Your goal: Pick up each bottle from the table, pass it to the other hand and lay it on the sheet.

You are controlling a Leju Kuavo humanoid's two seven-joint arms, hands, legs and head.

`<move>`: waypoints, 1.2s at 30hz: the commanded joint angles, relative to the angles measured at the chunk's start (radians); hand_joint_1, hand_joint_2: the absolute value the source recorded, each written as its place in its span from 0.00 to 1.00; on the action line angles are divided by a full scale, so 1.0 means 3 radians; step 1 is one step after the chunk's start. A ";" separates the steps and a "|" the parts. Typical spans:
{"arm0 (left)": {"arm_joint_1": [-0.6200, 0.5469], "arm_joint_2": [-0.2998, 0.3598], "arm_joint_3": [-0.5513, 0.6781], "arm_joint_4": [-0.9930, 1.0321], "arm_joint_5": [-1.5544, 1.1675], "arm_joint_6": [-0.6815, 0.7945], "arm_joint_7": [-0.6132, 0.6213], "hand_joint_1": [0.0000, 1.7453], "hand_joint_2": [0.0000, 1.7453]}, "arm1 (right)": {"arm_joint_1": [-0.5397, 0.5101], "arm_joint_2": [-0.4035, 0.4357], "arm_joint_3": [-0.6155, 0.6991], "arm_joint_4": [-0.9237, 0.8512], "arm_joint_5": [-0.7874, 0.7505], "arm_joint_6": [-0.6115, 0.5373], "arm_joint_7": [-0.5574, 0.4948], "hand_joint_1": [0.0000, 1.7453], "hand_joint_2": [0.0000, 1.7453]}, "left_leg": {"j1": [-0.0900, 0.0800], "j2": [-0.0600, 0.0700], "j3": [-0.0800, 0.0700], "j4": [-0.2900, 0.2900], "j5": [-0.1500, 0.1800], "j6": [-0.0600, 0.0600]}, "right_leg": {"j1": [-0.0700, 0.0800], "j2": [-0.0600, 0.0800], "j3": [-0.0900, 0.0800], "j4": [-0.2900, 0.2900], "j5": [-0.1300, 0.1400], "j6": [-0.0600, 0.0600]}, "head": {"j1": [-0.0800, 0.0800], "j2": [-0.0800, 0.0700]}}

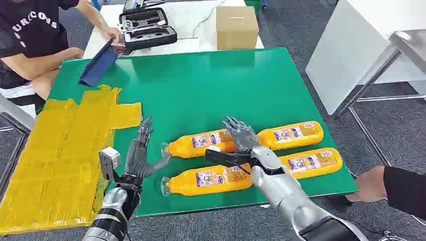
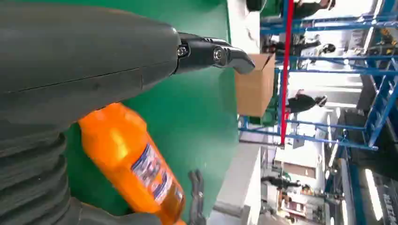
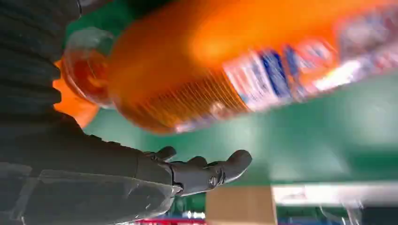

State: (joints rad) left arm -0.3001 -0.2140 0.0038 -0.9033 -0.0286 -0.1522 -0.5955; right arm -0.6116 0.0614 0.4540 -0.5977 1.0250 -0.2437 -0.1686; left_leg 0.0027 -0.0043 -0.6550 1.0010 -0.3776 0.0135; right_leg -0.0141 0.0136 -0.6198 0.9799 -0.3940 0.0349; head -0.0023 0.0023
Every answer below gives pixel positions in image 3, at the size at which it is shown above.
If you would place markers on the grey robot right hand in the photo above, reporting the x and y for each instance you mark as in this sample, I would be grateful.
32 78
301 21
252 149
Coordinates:
77 174

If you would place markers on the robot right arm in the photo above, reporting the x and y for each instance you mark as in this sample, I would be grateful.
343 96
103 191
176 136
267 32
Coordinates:
28 56

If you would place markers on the brown cardboard box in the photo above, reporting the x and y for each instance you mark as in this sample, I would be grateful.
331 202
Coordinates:
241 206

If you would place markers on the white table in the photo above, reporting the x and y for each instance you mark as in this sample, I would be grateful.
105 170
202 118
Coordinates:
326 194

